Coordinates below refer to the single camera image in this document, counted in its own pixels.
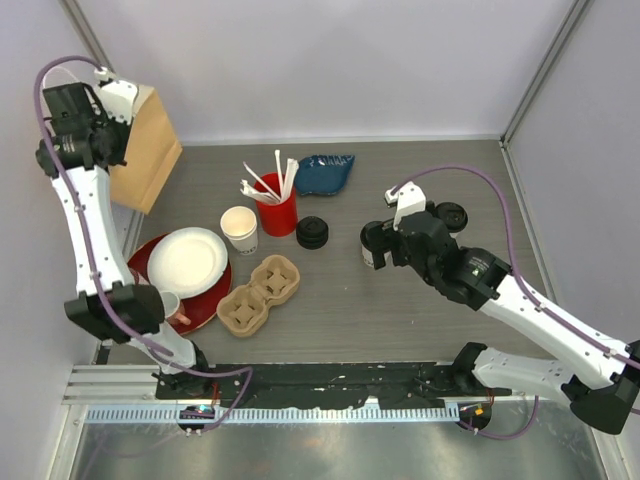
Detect brown paper bag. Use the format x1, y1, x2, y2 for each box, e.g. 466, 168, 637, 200
110, 85, 183, 214

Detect stack of black lids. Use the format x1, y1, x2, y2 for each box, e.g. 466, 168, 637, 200
296, 216, 329, 250

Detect stack of white paper cups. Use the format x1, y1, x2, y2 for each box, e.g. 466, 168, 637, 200
220, 206, 258, 255

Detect brown pulp cup carrier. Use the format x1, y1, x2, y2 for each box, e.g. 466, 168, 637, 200
216, 255, 301, 338

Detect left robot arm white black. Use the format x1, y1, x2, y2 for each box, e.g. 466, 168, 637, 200
34, 80, 213, 399

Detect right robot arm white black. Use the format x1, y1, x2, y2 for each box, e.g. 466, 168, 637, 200
361, 211, 639, 435

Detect blue ceramic leaf dish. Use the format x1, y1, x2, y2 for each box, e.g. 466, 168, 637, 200
294, 154, 356, 196

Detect red straw holder cup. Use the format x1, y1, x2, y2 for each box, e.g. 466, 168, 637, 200
254, 172, 298, 237

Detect white paper plates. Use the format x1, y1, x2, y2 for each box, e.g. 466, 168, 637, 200
147, 227, 228, 299

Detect red round tray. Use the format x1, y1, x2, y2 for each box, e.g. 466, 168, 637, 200
128, 233, 232, 336

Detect pink mug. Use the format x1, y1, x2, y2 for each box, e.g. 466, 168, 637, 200
160, 291, 191, 325

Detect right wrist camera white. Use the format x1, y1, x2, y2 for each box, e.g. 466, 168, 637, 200
384, 181, 427, 230

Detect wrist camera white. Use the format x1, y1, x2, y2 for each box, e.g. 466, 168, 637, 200
94, 67, 139, 126
384, 181, 427, 230

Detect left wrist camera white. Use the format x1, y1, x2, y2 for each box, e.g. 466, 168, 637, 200
94, 67, 139, 126

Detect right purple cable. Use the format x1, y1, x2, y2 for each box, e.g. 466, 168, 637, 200
389, 166, 640, 440

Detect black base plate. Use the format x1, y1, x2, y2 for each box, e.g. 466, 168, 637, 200
153, 362, 511, 410

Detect white slotted cable duct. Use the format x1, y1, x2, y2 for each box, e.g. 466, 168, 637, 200
85, 403, 459, 426

